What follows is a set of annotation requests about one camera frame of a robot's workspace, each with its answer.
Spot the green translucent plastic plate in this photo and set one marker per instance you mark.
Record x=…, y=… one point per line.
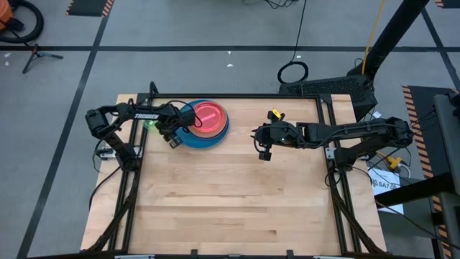
x=151, y=124

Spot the black tripod stand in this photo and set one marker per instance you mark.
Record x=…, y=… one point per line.
x=36, y=54

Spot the black hazard-striped floor mat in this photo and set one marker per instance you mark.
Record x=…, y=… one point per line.
x=451, y=3
x=420, y=108
x=88, y=7

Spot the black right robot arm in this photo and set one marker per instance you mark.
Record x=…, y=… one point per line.
x=352, y=131

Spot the small white card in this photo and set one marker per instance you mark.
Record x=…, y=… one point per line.
x=376, y=115

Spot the black aluminium table frame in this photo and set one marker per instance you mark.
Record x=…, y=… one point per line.
x=233, y=96

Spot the white printed paper sheet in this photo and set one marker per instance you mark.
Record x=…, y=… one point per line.
x=386, y=194

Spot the yellow tape tag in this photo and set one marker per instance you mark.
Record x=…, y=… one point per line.
x=276, y=113

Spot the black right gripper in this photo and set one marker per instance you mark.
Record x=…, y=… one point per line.
x=278, y=134

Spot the black perforated equipment case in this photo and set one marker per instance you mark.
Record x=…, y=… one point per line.
x=323, y=86

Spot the black metal beam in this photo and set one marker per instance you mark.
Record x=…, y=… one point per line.
x=413, y=190

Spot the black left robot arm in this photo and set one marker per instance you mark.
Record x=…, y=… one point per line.
x=143, y=116

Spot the large blue plastic plate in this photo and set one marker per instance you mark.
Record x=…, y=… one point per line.
x=201, y=142

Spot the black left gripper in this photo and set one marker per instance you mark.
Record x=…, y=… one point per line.
x=174, y=125

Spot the black slanted pole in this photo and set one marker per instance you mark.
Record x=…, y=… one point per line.
x=395, y=32

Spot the red translucent plastic plate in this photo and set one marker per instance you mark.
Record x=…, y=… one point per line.
x=208, y=117

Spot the orange vacuum cleaner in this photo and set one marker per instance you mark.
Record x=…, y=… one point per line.
x=4, y=12

